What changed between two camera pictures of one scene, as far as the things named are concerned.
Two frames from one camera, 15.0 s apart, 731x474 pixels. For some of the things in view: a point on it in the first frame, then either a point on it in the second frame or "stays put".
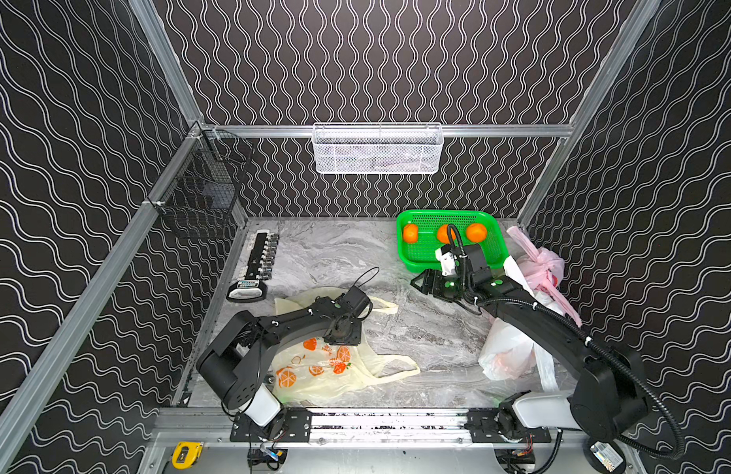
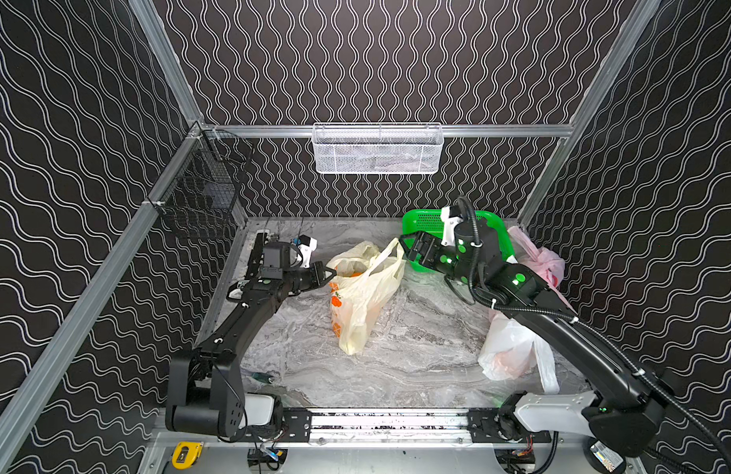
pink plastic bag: (543, 269) stays put
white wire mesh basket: (341, 148) stays put
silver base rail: (389, 427) stays put
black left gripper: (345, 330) -> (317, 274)
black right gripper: (431, 278) -> (431, 244)
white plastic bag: (507, 353) stays put
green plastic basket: (421, 233) stays put
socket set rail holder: (254, 285) stays put
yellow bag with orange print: (313, 367) -> (363, 283)
